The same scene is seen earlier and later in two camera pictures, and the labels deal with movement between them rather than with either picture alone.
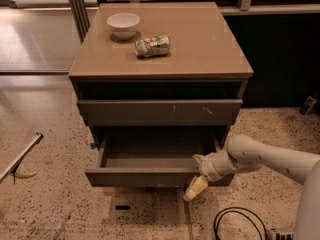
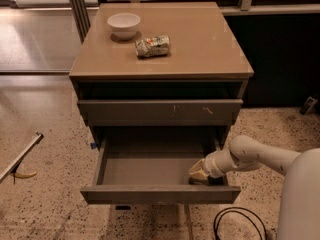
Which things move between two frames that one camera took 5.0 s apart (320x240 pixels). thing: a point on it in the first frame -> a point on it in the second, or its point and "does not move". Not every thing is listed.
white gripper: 209,167 does not move
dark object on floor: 308,106 does not move
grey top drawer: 160,113 does not move
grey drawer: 153,161 -> 152,177
